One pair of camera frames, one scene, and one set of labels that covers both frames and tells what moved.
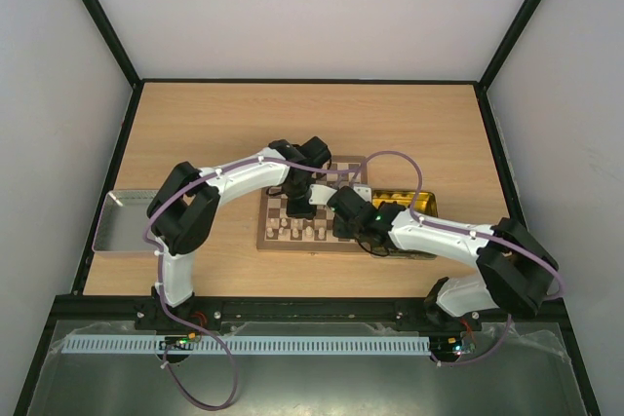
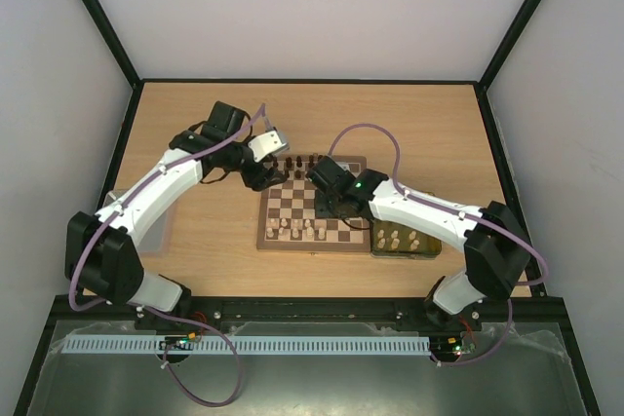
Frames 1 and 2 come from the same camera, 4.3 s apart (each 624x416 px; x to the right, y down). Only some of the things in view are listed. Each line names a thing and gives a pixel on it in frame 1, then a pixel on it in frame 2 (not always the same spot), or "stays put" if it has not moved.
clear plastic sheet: (474, 367) stays put
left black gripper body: (292, 208) to (255, 179)
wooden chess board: (280, 231) stays put
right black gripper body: (342, 225) to (331, 204)
